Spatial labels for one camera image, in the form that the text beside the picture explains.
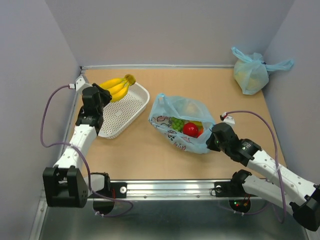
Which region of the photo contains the yellow banana bunch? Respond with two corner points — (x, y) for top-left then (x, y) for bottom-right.
(99, 74), (136, 103)

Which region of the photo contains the red apple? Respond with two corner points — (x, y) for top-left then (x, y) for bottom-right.
(182, 122), (199, 138)

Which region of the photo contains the green grape bunch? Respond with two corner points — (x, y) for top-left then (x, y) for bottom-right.
(169, 117), (185, 133)

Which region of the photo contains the blue cartoon-print plastic bag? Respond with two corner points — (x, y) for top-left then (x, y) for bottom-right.
(148, 93), (216, 154)

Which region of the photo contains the red orange fruit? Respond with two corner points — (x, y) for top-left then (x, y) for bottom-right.
(197, 126), (204, 138)

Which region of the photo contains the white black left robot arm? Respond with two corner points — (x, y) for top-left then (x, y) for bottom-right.
(42, 83), (112, 208)

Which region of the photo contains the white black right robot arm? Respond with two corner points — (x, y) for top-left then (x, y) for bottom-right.
(206, 122), (320, 232)

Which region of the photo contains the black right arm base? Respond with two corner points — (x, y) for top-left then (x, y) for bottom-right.
(210, 169), (252, 198)

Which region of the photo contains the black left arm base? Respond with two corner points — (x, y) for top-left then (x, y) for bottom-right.
(92, 181), (128, 199)

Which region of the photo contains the blue tied plastic bag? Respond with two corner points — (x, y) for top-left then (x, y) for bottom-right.
(231, 47), (294, 95)

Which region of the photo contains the white perforated plastic basket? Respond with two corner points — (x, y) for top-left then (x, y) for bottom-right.
(98, 83), (150, 140)

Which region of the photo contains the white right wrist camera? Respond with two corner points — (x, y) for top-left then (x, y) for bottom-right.
(220, 112), (235, 126)

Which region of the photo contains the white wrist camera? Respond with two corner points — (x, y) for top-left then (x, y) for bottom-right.
(75, 74), (92, 95)
(220, 112), (235, 126)

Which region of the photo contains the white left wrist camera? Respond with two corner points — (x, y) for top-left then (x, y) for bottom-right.
(75, 74), (92, 95)

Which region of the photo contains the aluminium front rail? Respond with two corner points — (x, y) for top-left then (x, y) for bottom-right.
(39, 178), (271, 201)

